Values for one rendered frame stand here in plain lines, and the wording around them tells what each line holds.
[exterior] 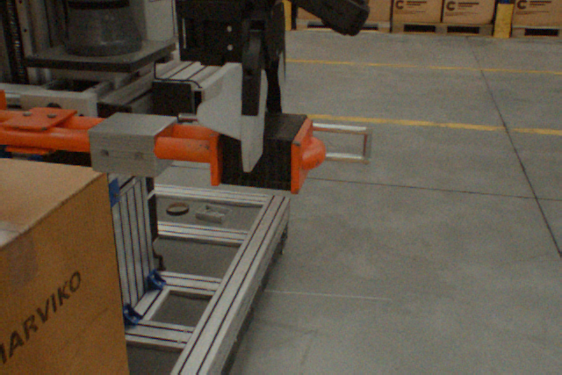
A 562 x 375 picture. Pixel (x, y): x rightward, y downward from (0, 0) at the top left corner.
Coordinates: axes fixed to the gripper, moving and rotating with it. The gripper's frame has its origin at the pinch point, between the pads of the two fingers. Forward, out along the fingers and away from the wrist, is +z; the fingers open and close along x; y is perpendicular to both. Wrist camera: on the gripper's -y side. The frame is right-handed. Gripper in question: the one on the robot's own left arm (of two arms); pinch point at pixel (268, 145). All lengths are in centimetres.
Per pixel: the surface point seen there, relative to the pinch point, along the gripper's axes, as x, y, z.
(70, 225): -8.9, 29.0, 16.9
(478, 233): -191, -50, 107
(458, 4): -715, -69, 71
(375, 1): -709, 32, 69
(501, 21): -701, -120, 88
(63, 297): -5.2, 29.1, 25.7
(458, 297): -139, -39, 107
